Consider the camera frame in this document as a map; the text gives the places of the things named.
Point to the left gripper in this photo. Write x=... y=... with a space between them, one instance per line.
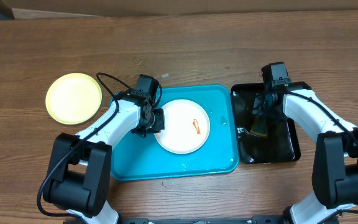
x=160 y=124

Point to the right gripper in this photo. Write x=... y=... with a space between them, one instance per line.
x=260 y=106

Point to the green yellow sponge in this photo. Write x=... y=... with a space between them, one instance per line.
x=259 y=126

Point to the white plate with ketchup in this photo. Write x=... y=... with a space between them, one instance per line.
x=187 y=127

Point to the yellow-green plate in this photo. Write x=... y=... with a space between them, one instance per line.
x=73 y=98

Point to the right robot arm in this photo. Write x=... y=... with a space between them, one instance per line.
x=335 y=167

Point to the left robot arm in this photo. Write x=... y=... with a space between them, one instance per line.
x=77 y=180

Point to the black water tray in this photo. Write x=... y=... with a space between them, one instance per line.
x=281 y=143

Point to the teal plastic tray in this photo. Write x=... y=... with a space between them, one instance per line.
x=136 y=158

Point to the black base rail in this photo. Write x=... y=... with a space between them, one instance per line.
x=254 y=220

